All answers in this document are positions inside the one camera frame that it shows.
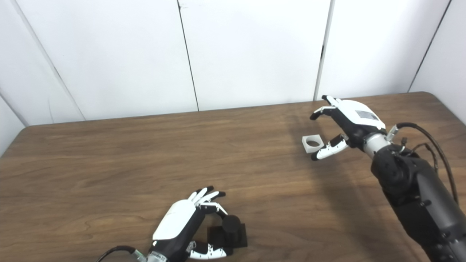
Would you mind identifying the white square piece with hole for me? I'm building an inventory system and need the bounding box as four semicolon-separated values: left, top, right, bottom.
302;134;325;152

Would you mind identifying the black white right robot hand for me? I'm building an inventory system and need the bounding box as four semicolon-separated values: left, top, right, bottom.
310;95;386;161

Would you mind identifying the black peg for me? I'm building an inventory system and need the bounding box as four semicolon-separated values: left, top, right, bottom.
208;215;248;250

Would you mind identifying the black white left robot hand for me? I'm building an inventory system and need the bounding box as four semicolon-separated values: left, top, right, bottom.
147;186;233;262

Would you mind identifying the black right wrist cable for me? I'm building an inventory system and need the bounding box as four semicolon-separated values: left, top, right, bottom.
387;123;459;204

